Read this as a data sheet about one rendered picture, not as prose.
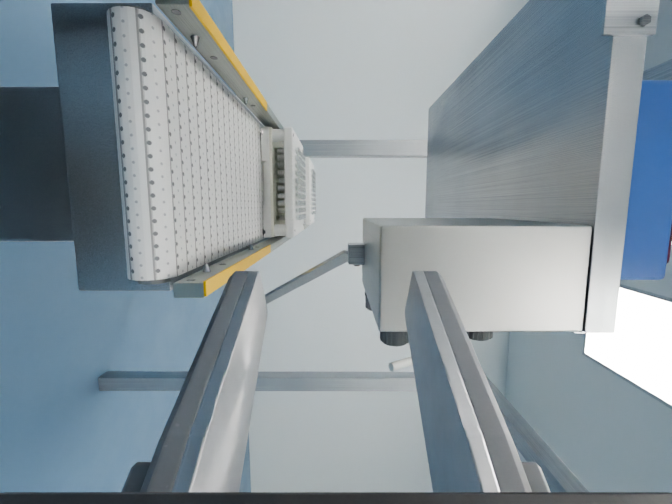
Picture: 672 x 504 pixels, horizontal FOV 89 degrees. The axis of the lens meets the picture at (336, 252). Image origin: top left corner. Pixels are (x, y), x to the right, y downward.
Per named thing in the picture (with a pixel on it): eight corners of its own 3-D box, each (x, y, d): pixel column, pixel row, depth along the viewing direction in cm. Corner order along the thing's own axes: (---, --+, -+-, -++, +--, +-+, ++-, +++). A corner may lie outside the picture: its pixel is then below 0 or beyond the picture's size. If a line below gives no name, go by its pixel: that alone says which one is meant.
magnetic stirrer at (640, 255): (595, 294, 36) (681, 294, 36) (617, 77, 33) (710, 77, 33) (503, 263, 56) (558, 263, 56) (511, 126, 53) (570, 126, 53)
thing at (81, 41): (78, 291, 37) (170, 291, 37) (49, 2, 33) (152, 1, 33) (279, 225, 166) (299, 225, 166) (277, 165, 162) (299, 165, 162)
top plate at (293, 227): (296, 145, 100) (303, 145, 100) (297, 230, 103) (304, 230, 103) (283, 126, 75) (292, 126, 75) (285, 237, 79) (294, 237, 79)
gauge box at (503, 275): (378, 334, 33) (583, 334, 33) (380, 225, 32) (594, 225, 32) (361, 284, 55) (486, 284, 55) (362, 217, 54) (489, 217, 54)
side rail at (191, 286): (173, 298, 35) (204, 298, 35) (172, 282, 35) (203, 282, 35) (302, 226, 166) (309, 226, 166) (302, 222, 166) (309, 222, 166)
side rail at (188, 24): (154, 5, 31) (189, 5, 31) (153, -15, 31) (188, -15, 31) (301, 168, 162) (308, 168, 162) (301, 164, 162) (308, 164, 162)
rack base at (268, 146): (279, 145, 100) (287, 145, 100) (280, 230, 103) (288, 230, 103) (260, 126, 75) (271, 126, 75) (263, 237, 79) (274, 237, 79)
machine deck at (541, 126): (573, 333, 33) (615, 333, 33) (615, -107, 28) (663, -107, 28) (420, 251, 95) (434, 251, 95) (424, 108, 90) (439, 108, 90)
